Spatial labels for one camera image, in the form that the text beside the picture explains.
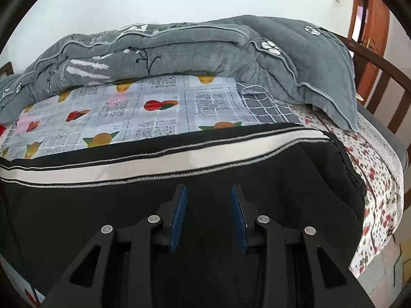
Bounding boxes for black pants with white stripe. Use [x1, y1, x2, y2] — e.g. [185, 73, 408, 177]
[1, 123, 366, 307]

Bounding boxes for dark wooden bed frame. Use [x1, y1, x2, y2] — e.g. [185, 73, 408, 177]
[0, 33, 411, 200]

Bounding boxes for fruit print bed sheet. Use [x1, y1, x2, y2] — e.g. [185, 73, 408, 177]
[1, 75, 300, 161]

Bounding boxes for brown wooden door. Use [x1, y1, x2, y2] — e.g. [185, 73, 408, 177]
[348, 0, 389, 104]

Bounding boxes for floral print bed sheet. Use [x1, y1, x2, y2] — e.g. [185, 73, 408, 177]
[290, 105, 404, 277]

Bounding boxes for grey quilted comforter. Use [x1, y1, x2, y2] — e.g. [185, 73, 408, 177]
[1, 15, 358, 131]

